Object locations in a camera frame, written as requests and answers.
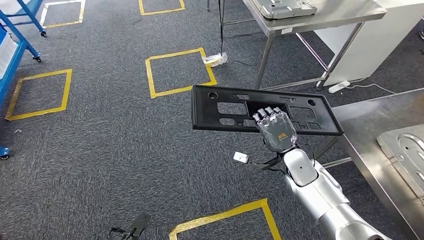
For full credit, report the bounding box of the steel table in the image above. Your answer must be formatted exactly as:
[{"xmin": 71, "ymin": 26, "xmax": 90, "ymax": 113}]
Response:
[{"xmin": 206, "ymin": 0, "xmax": 388, "ymax": 92}]

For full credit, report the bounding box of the black right wrist camera bracket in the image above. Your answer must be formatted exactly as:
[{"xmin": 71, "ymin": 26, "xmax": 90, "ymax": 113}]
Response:
[{"xmin": 246, "ymin": 153, "xmax": 286, "ymax": 173}]

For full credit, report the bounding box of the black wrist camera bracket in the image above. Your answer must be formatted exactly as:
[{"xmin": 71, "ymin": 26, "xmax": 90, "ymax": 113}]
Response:
[
  {"xmin": 246, "ymin": 153, "xmax": 286, "ymax": 173},
  {"xmin": 109, "ymin": 212, "xmax": 152, "ymax": 240}
]

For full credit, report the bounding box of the white power strip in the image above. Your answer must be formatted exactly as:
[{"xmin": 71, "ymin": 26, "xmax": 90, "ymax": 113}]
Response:
[{"xmin": 327, "ymin": 80, "xmax": 352, "ymax": 95}]

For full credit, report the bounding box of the stamped metal panel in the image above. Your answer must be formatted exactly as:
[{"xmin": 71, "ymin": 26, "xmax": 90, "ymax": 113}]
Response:
[
  {"xmin": 251, "ymin": 0, "xmax": 319, "ymax": 20},
  {"xmin": 375, "ymin": 123, "xmax": 424, "ymax": 201}
]

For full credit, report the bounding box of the plastic wrapped yellow bundle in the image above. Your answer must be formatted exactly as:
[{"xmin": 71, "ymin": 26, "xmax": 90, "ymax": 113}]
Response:
[{"xmin": 201, "ymin": 51, "xmax": 229, "ymax": 68}]

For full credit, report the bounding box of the blue shelf rack with casters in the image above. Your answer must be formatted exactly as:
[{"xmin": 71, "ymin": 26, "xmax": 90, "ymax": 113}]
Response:
[
  {"xmin": 0, "ymin": 9, "xmax": 43, "ymax": 162},
  {"xmin": 6, "ymin": 0, "xmax": 48, "ymax": 38}
]

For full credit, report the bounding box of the yellow floor tape square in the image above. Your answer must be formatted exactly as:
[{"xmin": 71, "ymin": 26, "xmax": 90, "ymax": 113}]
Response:
[
  {"xmin": 138, "ymin": 0, "xmax": 186, "ymax": 16},
  {"xmin": 145, "ymin": 47, "xmax": 218, "ymax": 100},
  {"xmin": 168, "ymin": 198, "xmax": 282, "ymax": 240}
]

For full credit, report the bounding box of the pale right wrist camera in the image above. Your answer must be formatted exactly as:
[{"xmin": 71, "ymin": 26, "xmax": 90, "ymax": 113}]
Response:
[{"xmin": 232, "ymin": 151, "xmax": 250, "ymax": 165}]

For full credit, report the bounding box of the white plastic bin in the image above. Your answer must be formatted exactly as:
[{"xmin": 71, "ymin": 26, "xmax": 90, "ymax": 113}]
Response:
[{"xmin": 0, "ymin": 31, "xmax": 18, "ymax": 81}]

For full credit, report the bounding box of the black left wrist camera bracket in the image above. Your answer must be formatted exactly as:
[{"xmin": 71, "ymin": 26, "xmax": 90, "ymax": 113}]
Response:
[{"xmin": 109, "ymin": 212, "xmax": 152, "ymax": 240}]

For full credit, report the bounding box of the white cabinet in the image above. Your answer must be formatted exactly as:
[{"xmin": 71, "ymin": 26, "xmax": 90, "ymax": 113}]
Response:
[{"xmin": 312, "ymin": 0, "xmax": 424, "ymax": 88}]

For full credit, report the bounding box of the black plastic plate frame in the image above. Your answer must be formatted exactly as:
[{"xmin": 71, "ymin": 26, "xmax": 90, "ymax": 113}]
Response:
[{"xmin": 191, "ymin": 84, "xmax": 345, "ymax": 137}]

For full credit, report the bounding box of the black hanging cable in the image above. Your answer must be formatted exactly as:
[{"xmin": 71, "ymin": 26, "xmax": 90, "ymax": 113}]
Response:
[{"xmin": 216, "ymin": 0, "xmax": 227, "ymax": 57}]

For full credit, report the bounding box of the steel workbench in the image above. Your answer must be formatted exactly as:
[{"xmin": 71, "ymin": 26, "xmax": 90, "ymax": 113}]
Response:
[{"xmin": 312, "ymin": 88, "xmax": 424, "ymax": 240}]

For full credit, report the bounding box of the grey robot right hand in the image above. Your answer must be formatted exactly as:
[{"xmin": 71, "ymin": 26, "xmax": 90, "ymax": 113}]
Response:
[{"xmin": 252, "ymin": 105, "xmax": 298, "ymax": 154}]

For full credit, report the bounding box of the white power cable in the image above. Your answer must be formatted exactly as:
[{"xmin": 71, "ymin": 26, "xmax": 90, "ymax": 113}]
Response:
[{"xmin": 347, "ymin": 82, "xmax": 398, "ymax": 96}]

